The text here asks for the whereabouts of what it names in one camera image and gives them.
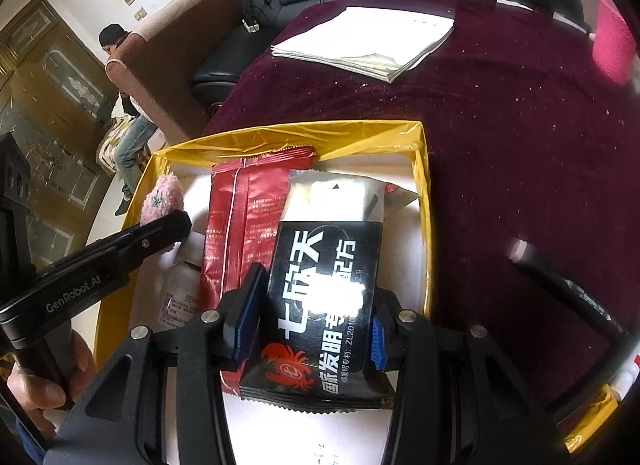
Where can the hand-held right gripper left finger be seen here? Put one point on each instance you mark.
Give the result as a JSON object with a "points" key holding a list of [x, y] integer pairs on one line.
{"points": [[247, 312]]}

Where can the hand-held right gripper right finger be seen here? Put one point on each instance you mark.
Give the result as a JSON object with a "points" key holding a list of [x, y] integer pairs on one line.
{"points": [[378, 347]]}

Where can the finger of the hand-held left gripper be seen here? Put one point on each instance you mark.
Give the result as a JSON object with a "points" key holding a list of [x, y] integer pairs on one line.
{"points": [[160, 232]]}

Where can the black snack packet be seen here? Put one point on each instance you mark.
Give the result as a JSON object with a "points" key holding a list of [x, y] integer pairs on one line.
{"points": [[325, 285]]}

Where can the yellow box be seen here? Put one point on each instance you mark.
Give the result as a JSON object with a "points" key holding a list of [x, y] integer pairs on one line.
{"points": [[300, 137]]}

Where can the black marker pen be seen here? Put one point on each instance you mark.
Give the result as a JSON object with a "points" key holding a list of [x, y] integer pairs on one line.
{"points": [[565, 290]]}

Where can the person's left hand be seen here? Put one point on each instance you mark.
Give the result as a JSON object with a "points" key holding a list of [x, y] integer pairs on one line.
{"points": [[35, 395]]}

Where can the pink plush toy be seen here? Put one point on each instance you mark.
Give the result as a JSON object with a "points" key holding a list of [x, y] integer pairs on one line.
{"points": [[160, 195]]}

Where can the white plastic bottle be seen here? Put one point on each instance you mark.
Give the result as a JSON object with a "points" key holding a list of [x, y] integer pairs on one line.
{"points": [[180, 295]]}

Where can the red foil packet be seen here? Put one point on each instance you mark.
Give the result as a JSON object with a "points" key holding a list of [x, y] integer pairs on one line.
{"points": [[235, 225]]}

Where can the brown armchair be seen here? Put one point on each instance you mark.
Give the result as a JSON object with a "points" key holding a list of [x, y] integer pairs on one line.
{"points": [[170, 70]]}

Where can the ornate wooden door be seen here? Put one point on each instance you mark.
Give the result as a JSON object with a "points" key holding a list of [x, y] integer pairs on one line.
{"points": [[50, 95]]}

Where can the gold foil item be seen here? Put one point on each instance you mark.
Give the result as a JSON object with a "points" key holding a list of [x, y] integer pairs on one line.
{"points": [[590, 420]]}

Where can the charger plug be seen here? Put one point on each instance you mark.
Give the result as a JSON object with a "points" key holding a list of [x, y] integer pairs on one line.
{"points": [[252, 25]]}

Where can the maroon tablecloth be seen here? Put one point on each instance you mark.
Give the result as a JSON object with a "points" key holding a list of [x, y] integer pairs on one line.
{"points": [[500, 145]]}

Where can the small white container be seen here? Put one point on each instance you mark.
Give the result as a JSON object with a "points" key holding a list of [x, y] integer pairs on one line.
{"points": [[625, 380]]}

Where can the stack of white papers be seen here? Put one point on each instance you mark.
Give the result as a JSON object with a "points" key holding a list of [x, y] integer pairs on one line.
{"points": [[370, 40]]}

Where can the wall socket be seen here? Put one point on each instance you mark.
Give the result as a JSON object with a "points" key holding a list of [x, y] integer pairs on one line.
{"points": [[142, 14]]}

